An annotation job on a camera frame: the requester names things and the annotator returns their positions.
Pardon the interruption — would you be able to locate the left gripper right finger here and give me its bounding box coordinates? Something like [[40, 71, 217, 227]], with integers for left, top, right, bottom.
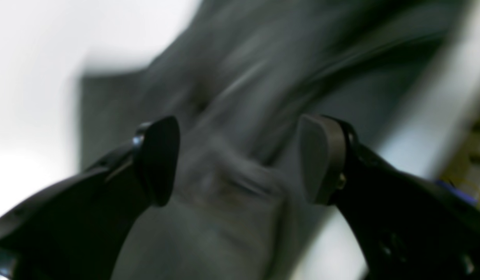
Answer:
[[297, 114, 480, 280]]

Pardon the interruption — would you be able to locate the dark grey T-shirt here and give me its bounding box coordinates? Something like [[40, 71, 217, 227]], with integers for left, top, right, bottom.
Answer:
[[79, 0, 466, 280]]

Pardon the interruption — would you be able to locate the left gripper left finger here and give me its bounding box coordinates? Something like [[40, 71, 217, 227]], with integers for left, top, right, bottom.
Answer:
[[0, 116, 180, 280]]

